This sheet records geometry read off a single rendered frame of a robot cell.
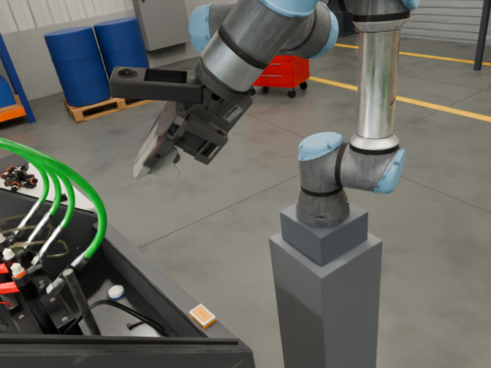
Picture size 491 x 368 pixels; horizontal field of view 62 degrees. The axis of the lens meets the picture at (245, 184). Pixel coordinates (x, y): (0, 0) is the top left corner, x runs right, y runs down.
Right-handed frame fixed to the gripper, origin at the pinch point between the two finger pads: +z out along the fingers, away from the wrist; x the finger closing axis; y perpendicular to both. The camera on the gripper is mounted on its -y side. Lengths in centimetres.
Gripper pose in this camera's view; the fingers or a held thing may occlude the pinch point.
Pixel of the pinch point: (135, 169)
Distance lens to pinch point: 63.6
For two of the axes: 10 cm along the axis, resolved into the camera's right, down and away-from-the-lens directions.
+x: -1.1, -6.6, 7.4
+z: -6.0, 6.4, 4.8
